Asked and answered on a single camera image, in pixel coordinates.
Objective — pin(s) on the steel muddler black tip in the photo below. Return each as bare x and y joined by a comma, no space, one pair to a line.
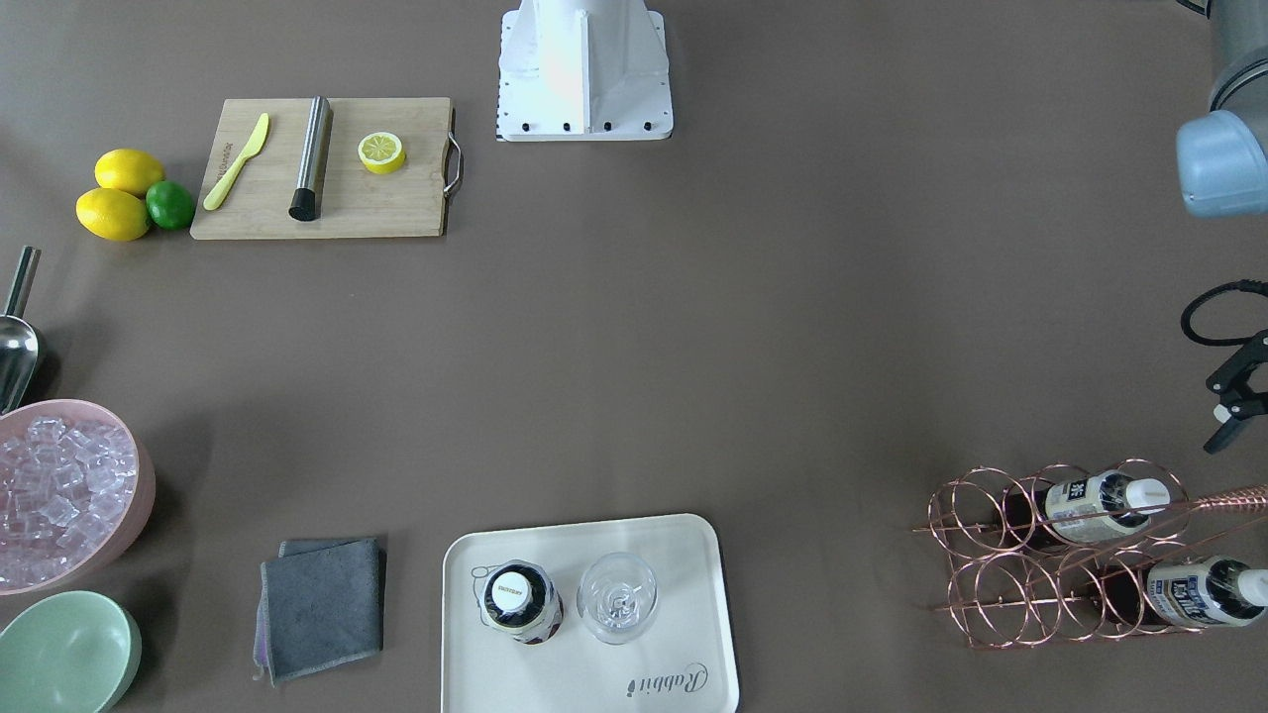
305,205

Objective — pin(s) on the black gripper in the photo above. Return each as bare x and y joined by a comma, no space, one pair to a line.
1245,381

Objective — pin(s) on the green lime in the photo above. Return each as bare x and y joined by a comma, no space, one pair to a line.
170,206

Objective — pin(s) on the half lemon slice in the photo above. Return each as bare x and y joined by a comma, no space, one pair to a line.
381,152

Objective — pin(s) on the tea bottle white cap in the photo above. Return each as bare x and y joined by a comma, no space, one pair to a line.
521,601

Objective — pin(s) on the grey folded cloth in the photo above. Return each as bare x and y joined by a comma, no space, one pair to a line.
321,605

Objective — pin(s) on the copper wire bottle basket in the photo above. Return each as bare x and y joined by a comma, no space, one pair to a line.
1004,595

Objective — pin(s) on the white rabbit tray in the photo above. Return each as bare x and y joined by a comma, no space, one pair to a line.
684,663

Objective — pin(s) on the pink bowl of ice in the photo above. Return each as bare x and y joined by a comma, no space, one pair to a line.
78,488

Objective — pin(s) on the bamboo cutting board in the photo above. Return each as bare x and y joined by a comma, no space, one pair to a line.
354,203

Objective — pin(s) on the green ceramic bowl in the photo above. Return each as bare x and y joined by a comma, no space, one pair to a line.
73,652

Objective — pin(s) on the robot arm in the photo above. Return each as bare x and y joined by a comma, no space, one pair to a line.
1222,169

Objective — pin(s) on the upper yellow lemon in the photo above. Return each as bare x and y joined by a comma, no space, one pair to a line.
130,170

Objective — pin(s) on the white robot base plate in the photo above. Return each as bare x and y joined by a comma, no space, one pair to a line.
583,71

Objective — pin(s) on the steel ice scoop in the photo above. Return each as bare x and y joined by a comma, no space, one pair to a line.
20,342

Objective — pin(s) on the clear wine glass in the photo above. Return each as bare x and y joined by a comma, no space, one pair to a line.
618,598

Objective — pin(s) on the yellow plastic knife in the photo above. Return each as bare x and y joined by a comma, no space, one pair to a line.
253,146

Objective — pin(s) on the lower yellow lemon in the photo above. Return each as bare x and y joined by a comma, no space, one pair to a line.
113,214

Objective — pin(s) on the yellow lemon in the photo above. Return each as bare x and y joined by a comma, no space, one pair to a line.
130,170
113,214

